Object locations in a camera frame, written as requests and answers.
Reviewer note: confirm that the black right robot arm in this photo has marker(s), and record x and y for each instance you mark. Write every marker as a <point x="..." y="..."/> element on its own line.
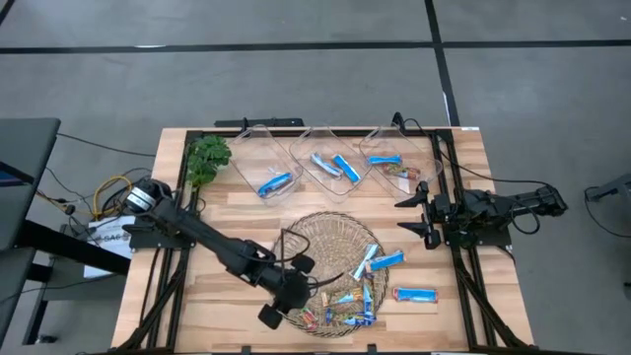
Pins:
<point x="517" y="204"/>

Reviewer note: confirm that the light blue white granola bar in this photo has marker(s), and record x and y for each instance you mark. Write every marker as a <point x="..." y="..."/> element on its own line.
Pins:
<point x="364" y="262"/>

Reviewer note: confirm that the blue brown granola bar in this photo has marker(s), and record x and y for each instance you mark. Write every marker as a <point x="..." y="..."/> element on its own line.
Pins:
<point x="355" y="320"/>

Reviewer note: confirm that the green artificial plant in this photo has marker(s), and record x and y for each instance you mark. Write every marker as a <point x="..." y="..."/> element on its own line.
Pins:
<point x="207" y="155"/>

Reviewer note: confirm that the black desk crossbar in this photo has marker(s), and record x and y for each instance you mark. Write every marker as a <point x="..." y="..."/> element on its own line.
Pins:
<point x="74" y="246"/>

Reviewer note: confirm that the clear plastic bin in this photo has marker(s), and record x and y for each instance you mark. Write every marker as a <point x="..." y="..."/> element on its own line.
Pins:
<point x="315" y="190"/>
<point x="419" y="190"/>
<point x="251" y="153"/>

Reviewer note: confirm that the blue red-ended granola bar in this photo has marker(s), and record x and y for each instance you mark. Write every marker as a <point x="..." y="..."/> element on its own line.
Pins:
<point x="415" y="295"/>

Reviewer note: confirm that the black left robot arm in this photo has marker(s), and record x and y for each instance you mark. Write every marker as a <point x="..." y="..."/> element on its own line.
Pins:
<point x="212" y="241"/>

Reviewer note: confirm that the round woven wicker basket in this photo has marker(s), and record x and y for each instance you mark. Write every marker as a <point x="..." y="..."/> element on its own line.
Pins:
<point x="330" y="236"/>

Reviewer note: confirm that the grey furniture leg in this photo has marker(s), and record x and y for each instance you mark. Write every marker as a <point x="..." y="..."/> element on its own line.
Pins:
<point x="611" y="190"/>

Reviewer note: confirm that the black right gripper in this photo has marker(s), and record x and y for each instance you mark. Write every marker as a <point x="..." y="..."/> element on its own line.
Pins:
<point x="438" y="217"/>

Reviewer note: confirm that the black power strip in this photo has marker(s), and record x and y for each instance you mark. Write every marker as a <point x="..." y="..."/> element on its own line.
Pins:
<point x="271" y="121"/>

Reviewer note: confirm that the black table-edge clamp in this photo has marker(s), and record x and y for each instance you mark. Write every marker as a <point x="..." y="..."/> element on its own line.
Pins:
<point x="398" y="120"/>

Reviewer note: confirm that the white paper sign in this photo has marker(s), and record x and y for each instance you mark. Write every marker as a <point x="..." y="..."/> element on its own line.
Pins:
<point x="111" y="232"/>

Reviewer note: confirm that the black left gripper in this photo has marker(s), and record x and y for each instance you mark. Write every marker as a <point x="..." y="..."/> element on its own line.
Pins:
<point x="291" y="291"/>

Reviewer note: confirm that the grey desk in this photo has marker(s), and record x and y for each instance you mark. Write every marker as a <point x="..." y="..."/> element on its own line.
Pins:
<point x="24" y="148"/>

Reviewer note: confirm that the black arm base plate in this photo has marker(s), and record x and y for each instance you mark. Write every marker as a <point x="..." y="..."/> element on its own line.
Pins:
<point x="488" y="239"/>
<point x="148" y="240"/>

